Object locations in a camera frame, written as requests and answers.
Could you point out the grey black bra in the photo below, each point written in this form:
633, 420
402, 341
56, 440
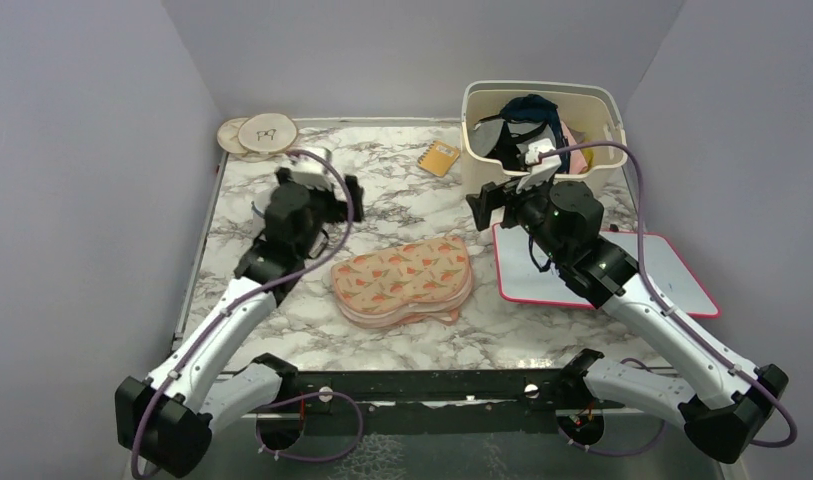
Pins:
485, 133

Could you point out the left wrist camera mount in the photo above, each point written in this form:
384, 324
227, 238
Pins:
306, 171

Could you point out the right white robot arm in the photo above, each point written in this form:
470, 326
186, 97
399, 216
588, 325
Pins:
718, 398

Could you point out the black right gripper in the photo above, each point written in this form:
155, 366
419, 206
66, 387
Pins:
494, 195

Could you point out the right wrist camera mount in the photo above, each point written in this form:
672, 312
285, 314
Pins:
540, 163

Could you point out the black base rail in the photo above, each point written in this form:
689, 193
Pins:
415, 402

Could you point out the white cylindrical mesh bag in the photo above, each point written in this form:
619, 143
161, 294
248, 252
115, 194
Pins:
257, 222

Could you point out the yellow spiral notebook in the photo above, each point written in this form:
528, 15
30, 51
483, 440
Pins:
438, 158

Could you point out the dark blue garment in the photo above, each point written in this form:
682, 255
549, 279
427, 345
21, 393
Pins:
534, 108

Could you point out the black garment in basket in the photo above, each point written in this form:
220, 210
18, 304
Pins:
508, 151

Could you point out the pink garment in basket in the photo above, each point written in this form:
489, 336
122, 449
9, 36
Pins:
575, 161

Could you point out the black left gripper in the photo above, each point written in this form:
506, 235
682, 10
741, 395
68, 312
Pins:
340, 207

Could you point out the floral mesh laundry bag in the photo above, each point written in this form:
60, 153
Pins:
430, 279

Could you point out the yellow garment in basket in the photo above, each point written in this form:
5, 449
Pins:
588, 155

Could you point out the rear round wooden coaster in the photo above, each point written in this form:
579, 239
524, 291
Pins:
227, 136

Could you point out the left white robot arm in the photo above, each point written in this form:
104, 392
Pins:
168, 418

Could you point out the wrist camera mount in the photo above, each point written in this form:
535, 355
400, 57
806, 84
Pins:
306, 171
540, 163

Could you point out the cream plastic laundry basket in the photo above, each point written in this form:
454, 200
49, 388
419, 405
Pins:
589, 110

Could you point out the pink framed whiteboard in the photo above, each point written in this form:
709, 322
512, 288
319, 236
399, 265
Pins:
519, 280

